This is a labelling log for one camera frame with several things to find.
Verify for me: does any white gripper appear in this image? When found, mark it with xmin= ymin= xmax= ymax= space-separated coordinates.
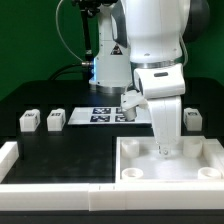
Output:
xmin=121 ymin=64 xmax=185 ymax=157

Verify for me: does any white square tabletop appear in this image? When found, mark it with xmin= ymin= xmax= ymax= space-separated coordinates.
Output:
xmin=115 ymin=136 xmax=224 ymax=183

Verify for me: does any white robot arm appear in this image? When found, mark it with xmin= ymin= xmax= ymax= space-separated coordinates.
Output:
xmin=89 ymin=0 xmax=210 ymax=157

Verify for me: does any white sheet with AprilTags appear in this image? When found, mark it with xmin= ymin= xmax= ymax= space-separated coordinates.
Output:
xmin=68 ymin=107 xmax=151 ymax=125

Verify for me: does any white U-shaped obstacle fence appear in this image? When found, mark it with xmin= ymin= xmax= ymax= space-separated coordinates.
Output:
xmin=0 ymin=142 xmax=224 ymax=211

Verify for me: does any black cable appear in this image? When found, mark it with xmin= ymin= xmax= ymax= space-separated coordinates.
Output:
xmin=48 ymin=63 xmax=92 ymax=82

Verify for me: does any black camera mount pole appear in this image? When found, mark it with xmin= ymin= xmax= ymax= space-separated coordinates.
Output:
xmin=71 ymin=0 xmax=118 ymax=80

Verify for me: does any grey cable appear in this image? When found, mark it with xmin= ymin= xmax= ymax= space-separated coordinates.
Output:
xmin=55 ymin=0 xmax=84 ymax=63

